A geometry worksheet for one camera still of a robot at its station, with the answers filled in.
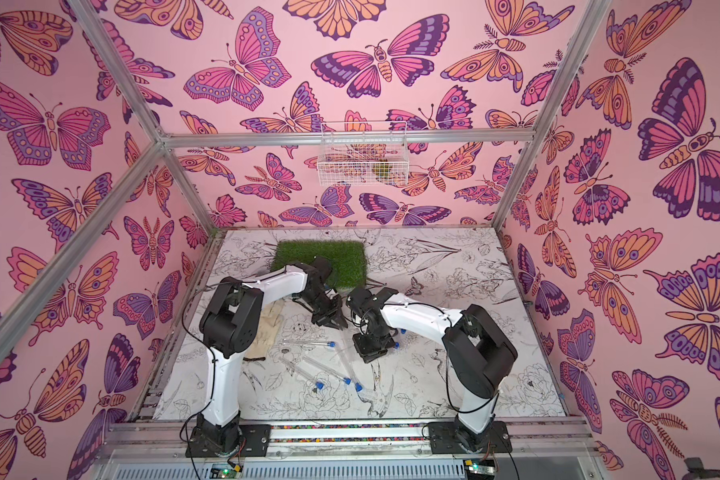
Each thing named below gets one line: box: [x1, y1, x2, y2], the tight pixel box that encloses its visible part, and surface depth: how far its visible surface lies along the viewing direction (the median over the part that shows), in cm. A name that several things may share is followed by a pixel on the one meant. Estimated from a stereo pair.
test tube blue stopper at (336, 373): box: [302, 355, 352, 385], surface depth 87 cm
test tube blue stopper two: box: [337, 342, 363, 392], surface depth 87 cm
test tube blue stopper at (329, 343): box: [284, 341, 337, 348], surface depth 92 cm
